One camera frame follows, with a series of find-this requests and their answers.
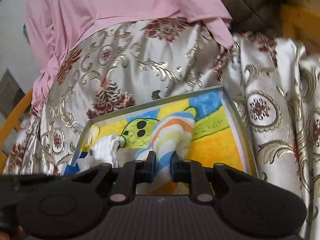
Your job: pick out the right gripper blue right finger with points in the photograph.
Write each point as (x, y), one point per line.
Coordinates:
(193, 174)

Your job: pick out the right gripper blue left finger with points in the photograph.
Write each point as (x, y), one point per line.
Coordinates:
(133, 173)

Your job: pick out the white cloth with blue print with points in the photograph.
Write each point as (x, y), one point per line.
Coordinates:
(103, 152)

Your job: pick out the striped pastel towel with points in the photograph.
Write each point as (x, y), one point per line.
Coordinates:
(173, 134)

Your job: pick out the grey tray with cartoon picture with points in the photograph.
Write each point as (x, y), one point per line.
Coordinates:
(219, 135)

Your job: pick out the floral satin bedspread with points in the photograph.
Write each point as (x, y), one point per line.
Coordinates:
(150, 64)

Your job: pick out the grey door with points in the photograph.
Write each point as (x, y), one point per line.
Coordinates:
(10, 93)

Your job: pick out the pink draped sheet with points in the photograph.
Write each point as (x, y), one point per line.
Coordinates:
(55, 27)

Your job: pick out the brown quilted jacket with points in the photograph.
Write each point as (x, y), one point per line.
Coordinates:
(254, 15)

